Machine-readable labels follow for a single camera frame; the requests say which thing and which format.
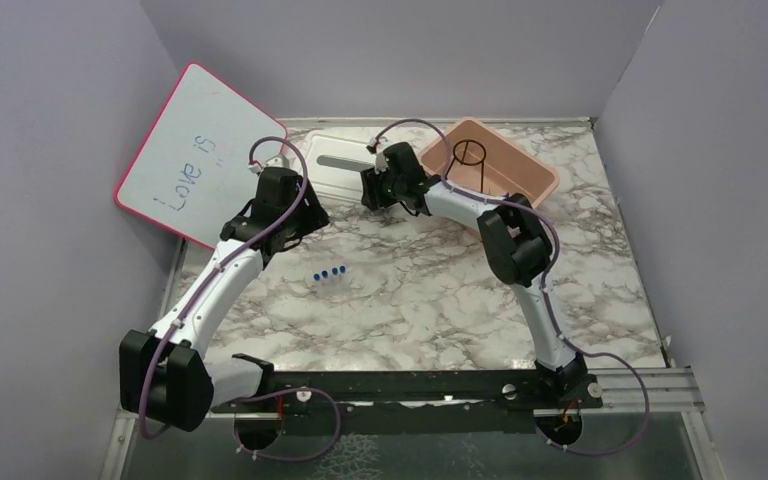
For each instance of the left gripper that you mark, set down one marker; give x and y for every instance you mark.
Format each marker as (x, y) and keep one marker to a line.
(314, 216)

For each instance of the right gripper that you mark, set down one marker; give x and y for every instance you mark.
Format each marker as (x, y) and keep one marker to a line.
(369, 180)

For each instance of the white plastic lid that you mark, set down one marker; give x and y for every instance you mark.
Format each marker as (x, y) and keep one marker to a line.
(335, 164)

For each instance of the black wire tripod stand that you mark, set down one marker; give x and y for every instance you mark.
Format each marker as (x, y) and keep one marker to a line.
(468, 166)

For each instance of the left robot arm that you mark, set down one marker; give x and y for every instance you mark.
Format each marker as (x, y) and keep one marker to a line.
(162, 373)

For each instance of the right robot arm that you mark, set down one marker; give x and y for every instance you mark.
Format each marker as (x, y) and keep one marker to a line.
(519, 249)

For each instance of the pink plastic bin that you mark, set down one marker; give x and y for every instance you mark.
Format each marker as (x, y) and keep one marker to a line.
(508, 168)

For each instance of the pink-framed whiteboard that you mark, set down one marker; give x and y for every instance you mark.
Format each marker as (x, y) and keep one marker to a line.
(191, 173)

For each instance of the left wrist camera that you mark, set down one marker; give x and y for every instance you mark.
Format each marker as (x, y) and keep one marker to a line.
(279, 160)

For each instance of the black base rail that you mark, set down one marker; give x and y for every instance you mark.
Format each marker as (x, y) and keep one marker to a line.
(309, 403)

